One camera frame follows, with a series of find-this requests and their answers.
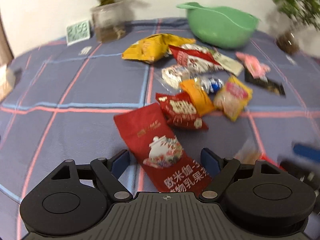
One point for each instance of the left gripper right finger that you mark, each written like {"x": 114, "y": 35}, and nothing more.
{"x": 221, "y": 170}

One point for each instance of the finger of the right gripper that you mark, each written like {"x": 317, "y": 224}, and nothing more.
{"x": 307, "y": 151}

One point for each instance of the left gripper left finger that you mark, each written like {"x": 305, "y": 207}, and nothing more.
{"x": 106, "y": 176}

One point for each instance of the dark red teapot print bag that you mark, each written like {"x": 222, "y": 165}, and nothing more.
{"x": 158, "y": 151}

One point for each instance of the orange small snack packet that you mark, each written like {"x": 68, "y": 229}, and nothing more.
{"x": 199, "y": 97}

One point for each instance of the yellow pink snack packet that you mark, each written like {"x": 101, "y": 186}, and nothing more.
{"x": 232, "y": 98}

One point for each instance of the black snack packet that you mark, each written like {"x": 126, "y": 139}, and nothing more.
{"x": 265, "y": 83}

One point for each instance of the small red nut packet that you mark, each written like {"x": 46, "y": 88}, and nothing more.
{"x": 180, "y": 111}

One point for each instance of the clear wrapped blue candy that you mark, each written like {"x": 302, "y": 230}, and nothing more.
{"x": 211, "y": 85}

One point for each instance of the blue plaid tablecloth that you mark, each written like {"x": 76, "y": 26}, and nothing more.
{"x": 63, "y": 108}

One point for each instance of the beige snack packet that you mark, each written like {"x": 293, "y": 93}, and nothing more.
{"x": 228, "y": 63}

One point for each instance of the clear wrapped white snack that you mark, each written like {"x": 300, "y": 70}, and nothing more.
{"x": 171, "y": 77}

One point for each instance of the red white snack bag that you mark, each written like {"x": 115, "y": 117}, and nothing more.
{"x": 196, "y": 58}

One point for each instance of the yellow chips bag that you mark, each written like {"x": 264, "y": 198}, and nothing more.
{"x": 154, "y": 47}

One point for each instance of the leafy plant in glass vase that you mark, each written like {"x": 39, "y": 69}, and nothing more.
{"x": 302, "y": 14}

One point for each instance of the white tissue box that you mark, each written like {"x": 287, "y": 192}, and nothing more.
{"x": 7, "y": 81}

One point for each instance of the small digital clock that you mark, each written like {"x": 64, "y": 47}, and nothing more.
{"x": 78, "y": 32}

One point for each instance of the green plastic basin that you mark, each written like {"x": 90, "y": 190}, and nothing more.
{"x": 222, "y": 27}

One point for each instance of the bamboo plant in glass jar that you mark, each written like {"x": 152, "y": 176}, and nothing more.
{"x": 108, "y": 20}

